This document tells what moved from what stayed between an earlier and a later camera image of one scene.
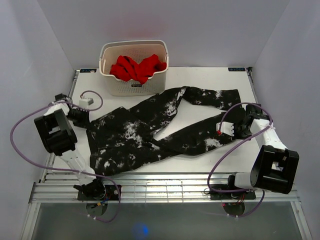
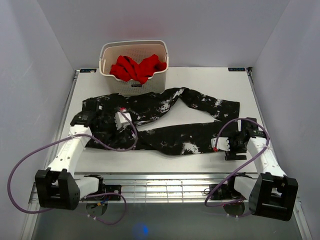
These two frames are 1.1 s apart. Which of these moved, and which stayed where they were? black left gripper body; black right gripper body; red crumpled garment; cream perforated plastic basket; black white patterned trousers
Moved: black white patterned trousers; black right gripper body; black left gripper body
Stayed: red crumpled garment; cream perforated plastic basket
